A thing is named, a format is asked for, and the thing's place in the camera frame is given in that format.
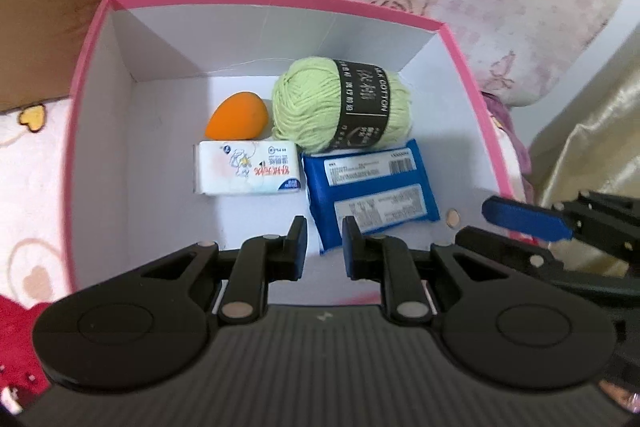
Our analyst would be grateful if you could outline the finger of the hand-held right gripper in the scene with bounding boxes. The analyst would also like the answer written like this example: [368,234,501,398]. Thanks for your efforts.
[454,227,566,280]
[481,189,640,268]

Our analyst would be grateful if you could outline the green yarn ball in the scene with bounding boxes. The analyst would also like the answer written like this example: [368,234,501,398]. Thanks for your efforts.
[271,57,416,154]

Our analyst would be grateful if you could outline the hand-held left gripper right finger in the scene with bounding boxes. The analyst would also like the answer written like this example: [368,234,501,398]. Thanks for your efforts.
[341,215,506,325]

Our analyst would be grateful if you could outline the gold curtain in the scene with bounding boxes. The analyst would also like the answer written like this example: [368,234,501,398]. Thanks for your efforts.
[530,27,640,278]

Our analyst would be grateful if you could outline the white wet wipes pack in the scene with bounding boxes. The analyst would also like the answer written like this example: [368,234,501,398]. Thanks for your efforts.
[192,140,304,196]

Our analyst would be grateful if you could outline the blue wipes packet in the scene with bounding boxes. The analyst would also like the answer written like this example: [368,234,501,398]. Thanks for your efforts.
[299,139,441,256]

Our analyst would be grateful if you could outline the orange makeup sponge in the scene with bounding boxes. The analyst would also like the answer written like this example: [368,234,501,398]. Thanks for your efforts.
[206,92,271,142]

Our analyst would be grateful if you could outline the bear printed blanket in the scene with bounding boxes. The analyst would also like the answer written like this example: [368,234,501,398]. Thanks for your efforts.
[0,92,536,413]

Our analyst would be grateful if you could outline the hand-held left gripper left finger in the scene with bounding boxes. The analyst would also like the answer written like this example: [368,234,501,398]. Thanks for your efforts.
[141,215,309,325]

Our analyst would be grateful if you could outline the pink cardboard box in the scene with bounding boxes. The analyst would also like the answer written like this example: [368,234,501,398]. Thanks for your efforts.
[65,0,521,303]

